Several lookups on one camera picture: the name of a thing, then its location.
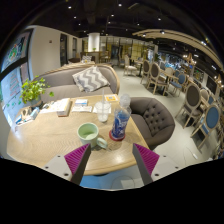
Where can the potted green plant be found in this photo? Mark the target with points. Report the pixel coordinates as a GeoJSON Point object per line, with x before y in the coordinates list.
{"type": "Point", "coordinates": [31, 90]}

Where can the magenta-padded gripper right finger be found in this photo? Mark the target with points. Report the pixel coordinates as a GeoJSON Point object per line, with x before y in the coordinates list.
{"type": "Point", "coordinates": [146, 158]}

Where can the white round column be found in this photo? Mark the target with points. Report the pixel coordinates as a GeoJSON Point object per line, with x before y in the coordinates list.
{"type": "Point", "coordinates": [93, 41]}

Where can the pale green ceramic mug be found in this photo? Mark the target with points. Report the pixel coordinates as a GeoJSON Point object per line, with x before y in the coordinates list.
{"type": "Point", "coordinates": [87, 133]}

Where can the grey curved sofa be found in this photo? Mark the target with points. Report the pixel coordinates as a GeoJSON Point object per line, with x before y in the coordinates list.
{"type": "Point", "coordinates": [56, 81]}

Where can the clear plastic cup with straw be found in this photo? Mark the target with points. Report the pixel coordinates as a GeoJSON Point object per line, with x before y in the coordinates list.
{"type": "Point", "coordinates": [102, 111]}

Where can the printed paper sheets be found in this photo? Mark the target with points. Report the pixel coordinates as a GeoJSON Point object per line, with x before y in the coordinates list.
{"type": "Point", "coordinates": [50, 106]}

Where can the flat round red coaster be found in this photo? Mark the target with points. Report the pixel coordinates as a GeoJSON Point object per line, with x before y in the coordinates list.
{"type": "Point", "coordinates": [112, 138]}

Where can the yellow bordered card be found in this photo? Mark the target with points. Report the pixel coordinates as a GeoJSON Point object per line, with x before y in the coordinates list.
{"type": "Point", "coordinates": [111, 98]}

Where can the clear blue-labelled water bottle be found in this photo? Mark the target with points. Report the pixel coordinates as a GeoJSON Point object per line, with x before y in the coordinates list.
{"type": "Point", "coordinates": [120, 121]}

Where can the white paper napkin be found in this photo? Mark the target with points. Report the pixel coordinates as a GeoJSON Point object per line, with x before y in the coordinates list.
{"type": "Point", "coordinates": [94, 110]}

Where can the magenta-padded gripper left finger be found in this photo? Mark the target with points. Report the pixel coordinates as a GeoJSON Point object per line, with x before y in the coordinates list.
{"type": "Point", "coordinates": [77, 158]}

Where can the grey white chevron cushion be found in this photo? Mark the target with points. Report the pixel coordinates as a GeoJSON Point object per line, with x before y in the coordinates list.
{"type": "Point", "coordinates": [90, 78]}

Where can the large decorated window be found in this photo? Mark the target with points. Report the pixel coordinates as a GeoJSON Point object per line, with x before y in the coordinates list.
{"type": "Point", "coordinates": [13, 76]}

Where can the teal white carton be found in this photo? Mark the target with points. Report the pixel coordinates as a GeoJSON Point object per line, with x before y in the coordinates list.
{"type": "Point", "coordinates": [34, 113]}

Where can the group of ceiling spotlights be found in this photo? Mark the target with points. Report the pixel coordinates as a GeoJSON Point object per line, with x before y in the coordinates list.
{"type": "Point", "coordinates": [120, 5]}

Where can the grey tufted armchair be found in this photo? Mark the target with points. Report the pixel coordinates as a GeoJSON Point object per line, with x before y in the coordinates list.
{"type": "Point", "coordinates": [153, 120]}

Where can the group of dining chairs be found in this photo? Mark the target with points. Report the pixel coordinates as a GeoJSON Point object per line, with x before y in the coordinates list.
{"type": "Point", "coordinates": [193, 96]}

